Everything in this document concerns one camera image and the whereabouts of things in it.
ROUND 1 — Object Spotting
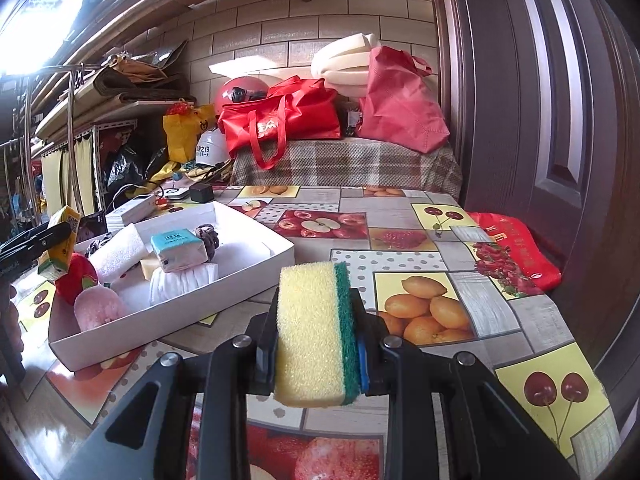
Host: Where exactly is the dark brown braided hair tie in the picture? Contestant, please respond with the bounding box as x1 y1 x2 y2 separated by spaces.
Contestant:
194 223 221 263

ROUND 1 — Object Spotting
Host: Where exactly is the fruit print tablecloth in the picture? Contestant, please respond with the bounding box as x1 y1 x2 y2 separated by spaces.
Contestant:
10 184 621 480

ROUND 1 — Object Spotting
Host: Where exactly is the yellow green sponge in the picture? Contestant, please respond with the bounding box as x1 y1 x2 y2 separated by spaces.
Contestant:
274 260 361 408

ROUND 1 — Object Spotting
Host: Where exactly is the white foam roll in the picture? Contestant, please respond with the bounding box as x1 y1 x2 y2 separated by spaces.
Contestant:
310 32 383 98

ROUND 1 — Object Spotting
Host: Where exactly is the metal pipe rack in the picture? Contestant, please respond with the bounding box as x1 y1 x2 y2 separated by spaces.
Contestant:
30 62 106 216

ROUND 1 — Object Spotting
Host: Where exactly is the teal tissue packet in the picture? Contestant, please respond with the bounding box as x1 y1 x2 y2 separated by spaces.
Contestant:
150 228 210 273

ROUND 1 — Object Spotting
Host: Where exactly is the yellow bag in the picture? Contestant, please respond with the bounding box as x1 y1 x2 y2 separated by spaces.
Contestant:
162 100 218 162

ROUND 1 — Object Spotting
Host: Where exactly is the black plastic bag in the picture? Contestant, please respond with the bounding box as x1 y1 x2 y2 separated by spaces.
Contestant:
105 145 151 196

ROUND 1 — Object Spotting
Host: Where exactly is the red apple plush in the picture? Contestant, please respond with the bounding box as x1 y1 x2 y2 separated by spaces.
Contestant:
54 252 100 306

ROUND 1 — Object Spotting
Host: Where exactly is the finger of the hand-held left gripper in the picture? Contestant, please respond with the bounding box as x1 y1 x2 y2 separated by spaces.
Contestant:
0 221 73 263

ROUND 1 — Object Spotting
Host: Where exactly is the plaid covered cabinet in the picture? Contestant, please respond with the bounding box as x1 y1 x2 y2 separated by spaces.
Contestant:
230 137 463 198

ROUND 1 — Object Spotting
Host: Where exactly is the yellow drink carton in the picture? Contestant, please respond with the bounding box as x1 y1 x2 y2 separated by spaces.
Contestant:
37 205 82 281

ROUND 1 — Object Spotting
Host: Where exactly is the white pleated cloth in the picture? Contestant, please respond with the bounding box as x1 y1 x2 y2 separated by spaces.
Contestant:
148 260 221 307

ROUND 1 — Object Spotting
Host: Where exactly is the white foam block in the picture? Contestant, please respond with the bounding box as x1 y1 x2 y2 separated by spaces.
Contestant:
87 223 153 283

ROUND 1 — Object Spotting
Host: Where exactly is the red printed bag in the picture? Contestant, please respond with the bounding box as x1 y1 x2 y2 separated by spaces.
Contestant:
467 211 562 292

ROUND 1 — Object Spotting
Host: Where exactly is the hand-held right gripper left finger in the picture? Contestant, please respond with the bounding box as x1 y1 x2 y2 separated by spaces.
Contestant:
57 287 281 480

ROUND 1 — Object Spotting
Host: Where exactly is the white helmet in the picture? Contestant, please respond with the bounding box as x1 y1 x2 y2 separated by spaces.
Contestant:
194 127 232 167

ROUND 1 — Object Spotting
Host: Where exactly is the red tote bag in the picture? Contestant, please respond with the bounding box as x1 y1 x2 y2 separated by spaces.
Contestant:
217 76 345 171

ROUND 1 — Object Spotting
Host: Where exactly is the cardboard stack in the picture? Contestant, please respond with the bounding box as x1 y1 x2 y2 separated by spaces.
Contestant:
92 40 188 106

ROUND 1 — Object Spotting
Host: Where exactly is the person's left hand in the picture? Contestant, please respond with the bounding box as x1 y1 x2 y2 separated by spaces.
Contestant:
0 282 25 361

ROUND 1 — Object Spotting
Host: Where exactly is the yellow cloth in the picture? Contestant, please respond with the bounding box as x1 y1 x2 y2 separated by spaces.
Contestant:
147 160 231 186

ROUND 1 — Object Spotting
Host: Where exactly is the pink plush puff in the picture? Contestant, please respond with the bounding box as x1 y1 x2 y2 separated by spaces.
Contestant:
74 287 128 333

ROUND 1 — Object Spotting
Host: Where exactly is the brown metal door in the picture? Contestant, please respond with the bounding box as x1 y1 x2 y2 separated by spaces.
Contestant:
425 0 640 431

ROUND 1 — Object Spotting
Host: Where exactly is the white cardboard box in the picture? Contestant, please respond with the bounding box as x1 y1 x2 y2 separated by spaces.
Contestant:
47 202 296 372

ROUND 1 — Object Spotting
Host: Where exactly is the pink-red nonwoven bag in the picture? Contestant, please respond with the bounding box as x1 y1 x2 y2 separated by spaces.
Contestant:
357 45 451 155

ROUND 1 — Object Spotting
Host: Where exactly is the wall shelf board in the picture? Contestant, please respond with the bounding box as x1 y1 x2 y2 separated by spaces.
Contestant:
30 97 196 151

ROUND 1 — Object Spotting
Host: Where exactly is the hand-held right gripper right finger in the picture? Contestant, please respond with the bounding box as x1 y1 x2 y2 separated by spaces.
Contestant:
347 287 581 480

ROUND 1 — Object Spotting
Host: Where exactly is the red helmet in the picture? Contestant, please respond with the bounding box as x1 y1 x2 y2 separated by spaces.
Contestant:
214 76 271 116

